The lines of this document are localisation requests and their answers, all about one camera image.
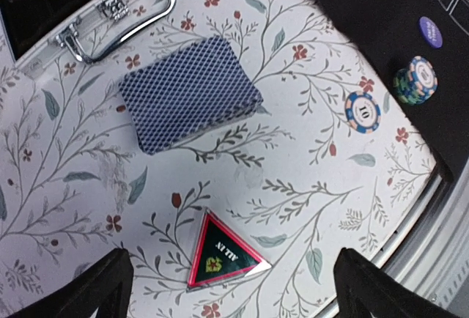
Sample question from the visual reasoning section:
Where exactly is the black poker mat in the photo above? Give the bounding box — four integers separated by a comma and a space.
316, 0, 468, 180

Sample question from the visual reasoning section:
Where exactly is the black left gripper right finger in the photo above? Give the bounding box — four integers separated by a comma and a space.
333, 248, 454, 318

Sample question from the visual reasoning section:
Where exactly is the aluminium poker chip case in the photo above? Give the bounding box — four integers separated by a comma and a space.
1, 0, 177, 71

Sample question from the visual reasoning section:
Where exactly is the floral table cloth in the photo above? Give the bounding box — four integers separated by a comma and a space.
1, 0, 437, 317

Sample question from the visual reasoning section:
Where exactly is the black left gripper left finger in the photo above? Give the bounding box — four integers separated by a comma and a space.
12, 248, 133, 318

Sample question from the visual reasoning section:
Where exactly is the red triangular all-in marker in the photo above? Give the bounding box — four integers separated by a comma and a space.
187, 207, 272, 292

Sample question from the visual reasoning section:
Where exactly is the blue playing card deck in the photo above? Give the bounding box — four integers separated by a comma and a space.
119, 37, 263, 155

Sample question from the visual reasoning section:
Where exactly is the single blue ten chip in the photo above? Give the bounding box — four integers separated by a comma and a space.
344, 91, 381, 134

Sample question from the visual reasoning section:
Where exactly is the blue green moved chip stack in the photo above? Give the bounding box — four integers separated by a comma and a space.
393, 56, 438, 106

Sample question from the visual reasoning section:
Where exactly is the purple small blind button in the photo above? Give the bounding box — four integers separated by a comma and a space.
418, 16, 443, 48

